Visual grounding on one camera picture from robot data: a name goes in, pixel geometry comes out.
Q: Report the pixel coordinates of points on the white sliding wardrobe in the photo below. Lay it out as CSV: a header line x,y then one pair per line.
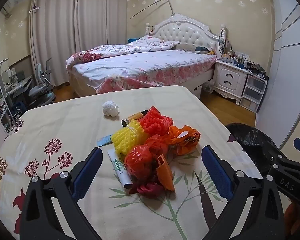
x,y
287,80

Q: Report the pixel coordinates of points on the orange plastic bag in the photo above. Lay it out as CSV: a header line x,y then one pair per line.
x,y
185,140

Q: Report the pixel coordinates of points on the yellow foam fruit net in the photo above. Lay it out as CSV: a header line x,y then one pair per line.
x,y
127,140

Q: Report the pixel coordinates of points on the clear plastic drawer unit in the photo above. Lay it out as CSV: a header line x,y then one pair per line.
x,y
251,90

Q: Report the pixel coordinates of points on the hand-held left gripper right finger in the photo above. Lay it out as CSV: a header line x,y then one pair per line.
x,y
216,170

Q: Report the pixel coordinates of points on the light blue paper packet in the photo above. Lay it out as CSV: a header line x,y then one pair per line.
x,y
103,140

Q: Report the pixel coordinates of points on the grey desk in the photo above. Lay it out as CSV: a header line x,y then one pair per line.
x,y
20,83

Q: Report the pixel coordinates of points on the white wall socket strip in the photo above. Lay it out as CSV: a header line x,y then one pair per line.
x,y
242,54

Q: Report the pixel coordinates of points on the orange wrapper piece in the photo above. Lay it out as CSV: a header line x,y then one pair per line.
x,y
165,175

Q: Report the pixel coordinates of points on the thin metal pole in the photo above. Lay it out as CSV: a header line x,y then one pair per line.
x,y
150,7

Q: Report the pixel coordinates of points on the trash bin with black bag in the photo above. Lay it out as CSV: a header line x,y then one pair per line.
x,y
250,140

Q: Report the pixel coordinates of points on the white nightstand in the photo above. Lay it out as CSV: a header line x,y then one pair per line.
x,y
230,77

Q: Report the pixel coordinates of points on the red plastic bag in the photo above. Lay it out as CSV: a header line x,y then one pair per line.
x,y
137,162

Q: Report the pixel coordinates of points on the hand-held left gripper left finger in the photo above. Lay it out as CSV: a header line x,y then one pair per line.
x,y
86,172

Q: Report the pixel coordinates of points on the white bed with tufted headboard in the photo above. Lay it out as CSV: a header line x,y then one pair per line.
x,y
180,33

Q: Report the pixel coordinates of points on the clear plastic bag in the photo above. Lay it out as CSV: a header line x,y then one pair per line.
x,y
208,86

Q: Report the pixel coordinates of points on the beige floral tablecloth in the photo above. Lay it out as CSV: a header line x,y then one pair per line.
x,y
72,120

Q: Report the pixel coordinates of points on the blue cloth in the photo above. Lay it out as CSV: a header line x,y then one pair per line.
x,y
133,40

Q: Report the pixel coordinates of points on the white paper ball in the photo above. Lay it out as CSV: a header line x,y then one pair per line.
x,y
110,108

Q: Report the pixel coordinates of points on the white air conditioner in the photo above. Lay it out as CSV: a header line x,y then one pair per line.
x,y
8,6

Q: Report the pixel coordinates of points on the dark cloth pile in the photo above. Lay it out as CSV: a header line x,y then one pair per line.
x,y
257,70

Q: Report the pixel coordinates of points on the floral quilt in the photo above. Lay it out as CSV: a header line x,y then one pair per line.
x,y
110,51

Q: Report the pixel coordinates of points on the floral bed sheet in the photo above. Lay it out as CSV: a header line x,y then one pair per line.
x,y
145,65

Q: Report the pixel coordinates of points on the red foam fruit net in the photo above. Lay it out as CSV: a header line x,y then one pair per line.
x,y
155,121

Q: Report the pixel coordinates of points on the beige window curtain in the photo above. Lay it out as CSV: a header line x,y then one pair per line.
x,y
52,42
100,17

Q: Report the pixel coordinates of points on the dark red wrapper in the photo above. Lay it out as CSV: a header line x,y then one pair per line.
x,y
147,188

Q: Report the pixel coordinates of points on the beige pillow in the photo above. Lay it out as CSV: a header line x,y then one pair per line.
x,y
187,47

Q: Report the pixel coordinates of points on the grey office chair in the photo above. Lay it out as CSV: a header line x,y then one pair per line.
x,y
40,90

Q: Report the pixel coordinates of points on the cluster of small bottles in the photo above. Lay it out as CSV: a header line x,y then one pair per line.
x,y
233,59

